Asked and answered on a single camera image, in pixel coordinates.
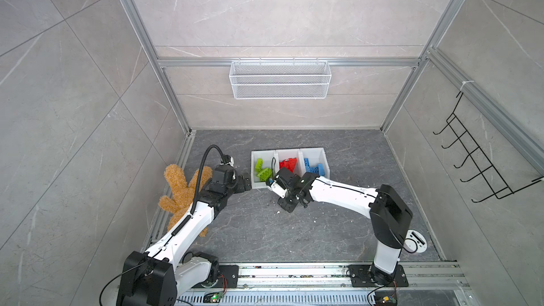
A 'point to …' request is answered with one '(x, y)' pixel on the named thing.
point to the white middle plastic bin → (280, 155)
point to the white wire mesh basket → (280, 79)
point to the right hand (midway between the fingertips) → (287, 200)
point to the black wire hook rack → (486, 172)
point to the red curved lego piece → (290, 163)
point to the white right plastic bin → (313, 161)
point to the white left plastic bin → (264, 164)
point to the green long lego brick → (258, 165)
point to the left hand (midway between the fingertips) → (241, 174)
